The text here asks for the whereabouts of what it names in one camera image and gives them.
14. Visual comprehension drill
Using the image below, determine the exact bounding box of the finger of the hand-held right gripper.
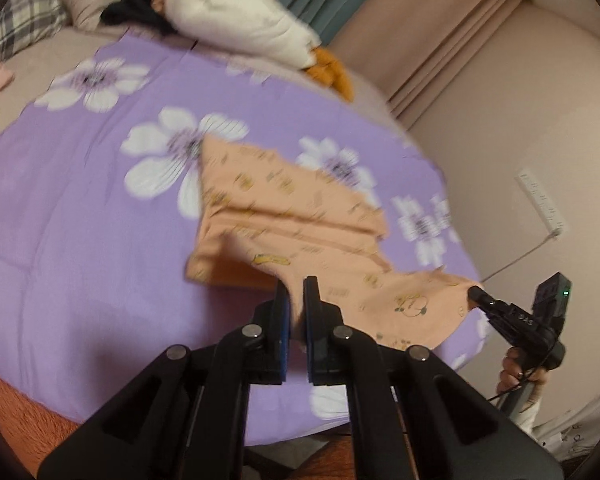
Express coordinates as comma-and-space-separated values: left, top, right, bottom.
467, 285, 512, 322

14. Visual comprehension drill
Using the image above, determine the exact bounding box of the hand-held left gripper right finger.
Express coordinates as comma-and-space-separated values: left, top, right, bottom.
302, 275, 567, 480

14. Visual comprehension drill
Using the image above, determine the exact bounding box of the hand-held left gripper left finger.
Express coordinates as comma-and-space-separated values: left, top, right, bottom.
36, 277, 294, 480

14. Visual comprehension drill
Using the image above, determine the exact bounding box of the orange bear-print baby top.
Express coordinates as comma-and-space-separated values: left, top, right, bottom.
183, 135, 484, 354

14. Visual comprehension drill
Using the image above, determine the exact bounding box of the person's right forearm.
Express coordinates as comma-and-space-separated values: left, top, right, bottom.
502, 384, 548, 437

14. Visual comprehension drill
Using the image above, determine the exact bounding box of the person's right hand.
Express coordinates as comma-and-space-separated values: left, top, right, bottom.
498, 346, 552, 397

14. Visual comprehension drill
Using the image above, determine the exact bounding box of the white printed cloth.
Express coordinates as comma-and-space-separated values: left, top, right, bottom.
532, 390, 600, 463

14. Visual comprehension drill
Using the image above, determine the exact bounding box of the purple floral bed sheet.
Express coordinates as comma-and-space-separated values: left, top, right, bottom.
0, 35, 492, 447

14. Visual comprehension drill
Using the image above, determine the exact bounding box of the pink curtain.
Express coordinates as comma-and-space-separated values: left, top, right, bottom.
325, 0, 538, 132

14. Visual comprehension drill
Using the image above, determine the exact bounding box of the white goose plush toy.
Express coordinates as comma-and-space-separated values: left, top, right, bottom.
164, 0, 355, 102

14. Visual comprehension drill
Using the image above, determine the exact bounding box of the grey bed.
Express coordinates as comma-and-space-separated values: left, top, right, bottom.
0, 0, 406, 171

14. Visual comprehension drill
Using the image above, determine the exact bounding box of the dark navy cloth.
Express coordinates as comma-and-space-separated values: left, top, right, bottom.
100, 0, 180, 37

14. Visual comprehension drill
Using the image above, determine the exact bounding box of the plaid pillow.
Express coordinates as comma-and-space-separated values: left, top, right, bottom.
0, 0, 75, 62

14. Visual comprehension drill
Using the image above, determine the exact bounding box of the grey power cable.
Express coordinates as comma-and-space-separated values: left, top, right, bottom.
481, 230, 557, 282

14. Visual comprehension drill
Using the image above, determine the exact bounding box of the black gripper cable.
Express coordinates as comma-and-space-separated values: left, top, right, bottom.
487, 332, 556, 403

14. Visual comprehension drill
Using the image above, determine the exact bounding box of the white wall socket strip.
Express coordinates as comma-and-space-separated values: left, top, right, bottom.
518, 168, 567, 239

